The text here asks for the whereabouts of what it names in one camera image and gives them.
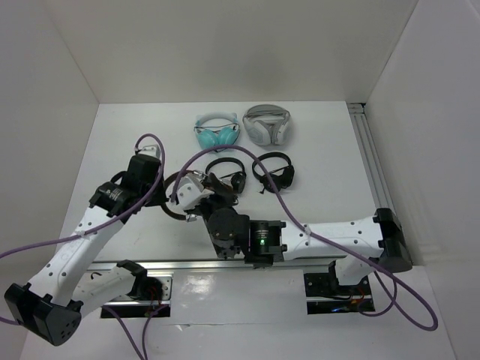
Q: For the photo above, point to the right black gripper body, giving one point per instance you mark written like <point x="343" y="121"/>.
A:
<point x="220" y="254"/>

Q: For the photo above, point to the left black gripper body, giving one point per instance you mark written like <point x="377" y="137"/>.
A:
<point x="157" y="196"/>

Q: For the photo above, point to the brown silver headphones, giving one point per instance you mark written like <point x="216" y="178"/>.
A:
<point x="174" y="212"/>

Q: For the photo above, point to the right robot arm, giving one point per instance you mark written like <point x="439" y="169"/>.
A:
<point x="356" y="248"/>

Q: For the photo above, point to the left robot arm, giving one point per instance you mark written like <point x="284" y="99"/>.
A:
<point x="53" y="302"/>

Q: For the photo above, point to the black headphones left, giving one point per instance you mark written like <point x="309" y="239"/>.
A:
<point x="226" y="174"/>

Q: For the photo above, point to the black headphones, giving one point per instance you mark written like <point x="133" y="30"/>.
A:
<point x="226" y="174"/>
<point x="282" y="177"/>

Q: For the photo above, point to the black headphones right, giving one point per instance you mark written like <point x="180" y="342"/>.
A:
<point x="282" y="177"/>

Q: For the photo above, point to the teal headphones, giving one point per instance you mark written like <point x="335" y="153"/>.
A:
<point x="209" y="136"/>

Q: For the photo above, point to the grey white headphones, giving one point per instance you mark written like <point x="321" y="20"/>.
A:
<point x="267" y="124"/>

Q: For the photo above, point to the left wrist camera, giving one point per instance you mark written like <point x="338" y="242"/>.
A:
<point x="152" y="150"/>

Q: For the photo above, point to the aluminium rail front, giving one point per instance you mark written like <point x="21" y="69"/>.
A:
<point x="211" y="265"/>

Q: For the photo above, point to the aluminium rail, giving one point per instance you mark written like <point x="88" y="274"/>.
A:
<point x="211" y="265"/>
<point x="375" y="168"/>

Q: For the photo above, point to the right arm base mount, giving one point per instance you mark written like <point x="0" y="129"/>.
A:
<point x="324" y="295"/>

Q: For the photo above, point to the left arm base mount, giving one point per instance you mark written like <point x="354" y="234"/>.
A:
<point x="150" y="293"/>

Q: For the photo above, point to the aluminium rail right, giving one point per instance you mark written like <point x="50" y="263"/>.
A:
<point x="375" y="168"/>

